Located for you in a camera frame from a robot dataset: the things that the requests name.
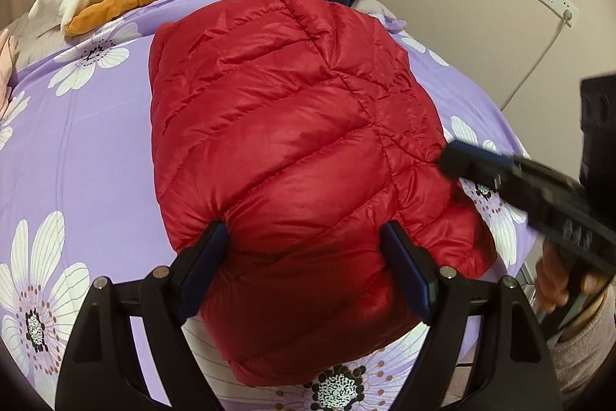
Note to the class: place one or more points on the pink garment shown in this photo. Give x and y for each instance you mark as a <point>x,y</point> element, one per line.
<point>6,69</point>

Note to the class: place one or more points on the person's right hand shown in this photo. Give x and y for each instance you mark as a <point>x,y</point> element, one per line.
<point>552,276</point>

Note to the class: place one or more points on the person's right forearm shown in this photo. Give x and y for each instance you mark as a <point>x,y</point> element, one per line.
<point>587,343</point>

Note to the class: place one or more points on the purple floral blanket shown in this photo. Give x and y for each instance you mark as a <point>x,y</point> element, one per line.
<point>96,141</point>

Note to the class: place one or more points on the red puffer jacket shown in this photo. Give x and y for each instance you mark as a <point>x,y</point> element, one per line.
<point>288,127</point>

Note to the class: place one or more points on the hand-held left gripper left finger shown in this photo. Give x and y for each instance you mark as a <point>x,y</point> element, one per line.
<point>207,257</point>

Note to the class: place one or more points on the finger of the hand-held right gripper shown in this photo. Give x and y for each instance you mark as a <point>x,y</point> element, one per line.
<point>539,209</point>
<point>529,172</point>

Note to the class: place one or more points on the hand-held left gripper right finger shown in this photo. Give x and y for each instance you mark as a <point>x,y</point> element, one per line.
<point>409,276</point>

